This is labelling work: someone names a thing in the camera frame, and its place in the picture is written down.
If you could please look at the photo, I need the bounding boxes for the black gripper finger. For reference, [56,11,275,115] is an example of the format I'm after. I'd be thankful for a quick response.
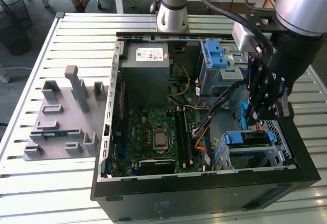
[245,53,273,125]
[256,101,283,120]

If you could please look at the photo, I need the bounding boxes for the blue data wire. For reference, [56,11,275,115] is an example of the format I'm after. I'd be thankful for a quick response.
[240,102,255,130]

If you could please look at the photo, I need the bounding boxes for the hard disk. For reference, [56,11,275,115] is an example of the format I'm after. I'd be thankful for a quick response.
[214,130,276,166]

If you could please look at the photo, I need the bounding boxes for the metal disk bay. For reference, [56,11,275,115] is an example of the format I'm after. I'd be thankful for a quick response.
[212,129,293,171]

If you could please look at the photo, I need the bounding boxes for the metal optical drive cage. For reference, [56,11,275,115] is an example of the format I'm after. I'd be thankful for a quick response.
[198,39,250,97]

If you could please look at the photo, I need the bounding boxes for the blue plastic drive latch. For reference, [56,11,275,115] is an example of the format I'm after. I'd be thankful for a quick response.
[205,40,228,68]

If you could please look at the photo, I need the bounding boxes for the black RAM slot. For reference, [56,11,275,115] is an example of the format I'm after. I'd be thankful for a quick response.
[175,107,188,168]
[182,107,194,166]

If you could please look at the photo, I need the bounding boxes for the CPU socket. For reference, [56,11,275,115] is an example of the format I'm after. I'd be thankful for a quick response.
[152,125,171,154]

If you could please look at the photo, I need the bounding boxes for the silver CPU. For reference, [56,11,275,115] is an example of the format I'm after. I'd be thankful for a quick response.
[154,131,169,147]

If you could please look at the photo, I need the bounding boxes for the grey power supply unit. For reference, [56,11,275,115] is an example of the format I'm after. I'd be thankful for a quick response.
[119,42,171,109]

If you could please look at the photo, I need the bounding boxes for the black graphics card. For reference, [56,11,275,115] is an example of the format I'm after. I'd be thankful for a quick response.
[137,158,177,176]

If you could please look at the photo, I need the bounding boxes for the black open PC case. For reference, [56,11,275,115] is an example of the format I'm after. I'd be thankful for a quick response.
[89,31,322,222]

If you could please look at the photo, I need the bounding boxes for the green motherboard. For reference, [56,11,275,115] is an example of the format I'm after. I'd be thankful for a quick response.
[112,107,206,177]

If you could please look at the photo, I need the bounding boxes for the grey parts rack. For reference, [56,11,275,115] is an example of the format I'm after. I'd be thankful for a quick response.
[22,64,110,161]

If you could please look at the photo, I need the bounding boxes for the seated person legs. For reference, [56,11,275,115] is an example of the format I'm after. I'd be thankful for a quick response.
[71,0,90,14]

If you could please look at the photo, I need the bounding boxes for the RAM stick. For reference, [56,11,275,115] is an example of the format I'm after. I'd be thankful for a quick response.
[41,131,69,138]

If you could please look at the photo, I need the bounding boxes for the black mesh waste basket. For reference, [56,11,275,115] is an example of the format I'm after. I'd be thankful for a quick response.
[0,0,33,56]

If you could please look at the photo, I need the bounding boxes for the grey stand foot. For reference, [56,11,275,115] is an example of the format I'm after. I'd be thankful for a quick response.
[0,64,11,83]

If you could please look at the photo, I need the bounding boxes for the black wire bundle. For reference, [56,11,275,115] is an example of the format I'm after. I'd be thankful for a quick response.
[193,78,250,139]

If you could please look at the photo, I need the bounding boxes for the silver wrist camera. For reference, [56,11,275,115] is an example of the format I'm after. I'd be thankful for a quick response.
[231,23,256,53]

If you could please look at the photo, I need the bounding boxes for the black camera mounting bracket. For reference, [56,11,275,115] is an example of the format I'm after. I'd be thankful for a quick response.
[245,10,289,33]

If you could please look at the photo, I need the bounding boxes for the multicolour wire bundle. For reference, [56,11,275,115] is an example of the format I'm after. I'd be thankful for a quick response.
[176,103,212,111]

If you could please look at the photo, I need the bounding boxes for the yellow wire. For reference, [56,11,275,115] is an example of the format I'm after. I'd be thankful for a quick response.
[167,59,192,97]

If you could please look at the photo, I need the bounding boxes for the orange wire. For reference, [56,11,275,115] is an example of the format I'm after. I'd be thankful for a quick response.
[195,128,209,151]

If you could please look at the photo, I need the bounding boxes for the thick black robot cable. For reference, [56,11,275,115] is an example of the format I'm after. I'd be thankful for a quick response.
[198,0,278,54]

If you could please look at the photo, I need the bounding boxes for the white floor cable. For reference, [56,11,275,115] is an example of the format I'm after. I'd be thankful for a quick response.
[6,66,33,72]

